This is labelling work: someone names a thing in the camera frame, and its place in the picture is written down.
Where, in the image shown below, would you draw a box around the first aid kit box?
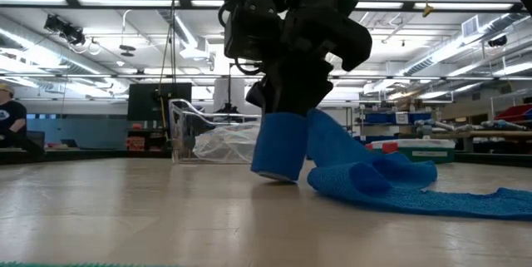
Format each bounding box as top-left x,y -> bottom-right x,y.
364,138 -> 457,165

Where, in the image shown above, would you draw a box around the blue elastic bandage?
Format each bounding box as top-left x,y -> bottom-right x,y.
249,107 -> 532,222

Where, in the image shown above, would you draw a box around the orange boxes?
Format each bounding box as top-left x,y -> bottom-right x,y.
126,121 -> 147,151

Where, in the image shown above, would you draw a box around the black hanging cable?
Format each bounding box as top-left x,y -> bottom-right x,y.
157,0 -> 180,93

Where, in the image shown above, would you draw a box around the red shelf bin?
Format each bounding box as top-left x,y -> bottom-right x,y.
494,103 -> 532,122

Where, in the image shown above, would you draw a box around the clear zipper plastic bag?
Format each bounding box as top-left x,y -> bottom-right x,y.
191,123 -> 262,164

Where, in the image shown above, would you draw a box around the person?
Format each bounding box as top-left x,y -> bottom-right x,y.
0,82 -> 45,156

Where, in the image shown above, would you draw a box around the black background stand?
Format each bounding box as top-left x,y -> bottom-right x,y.
214,62 -> 267,115

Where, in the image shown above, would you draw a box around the blue shelf bins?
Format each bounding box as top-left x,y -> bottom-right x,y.
364,111 -> 433,126

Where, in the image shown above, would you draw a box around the clear plastic bin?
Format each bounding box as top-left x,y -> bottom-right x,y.
168,97 -> 264,166

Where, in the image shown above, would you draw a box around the black ceiling-mounted camera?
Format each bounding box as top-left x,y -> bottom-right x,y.
42,12 -> 87,47

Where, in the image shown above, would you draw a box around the black ceiling-mounted device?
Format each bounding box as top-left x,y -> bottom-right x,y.
486,33 -> 509,48

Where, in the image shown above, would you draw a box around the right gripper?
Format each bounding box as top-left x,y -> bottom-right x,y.
244,0 -> 373,115

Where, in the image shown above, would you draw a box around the black right camera cable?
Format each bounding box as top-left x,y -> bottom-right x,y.
217,0 -> 265,77

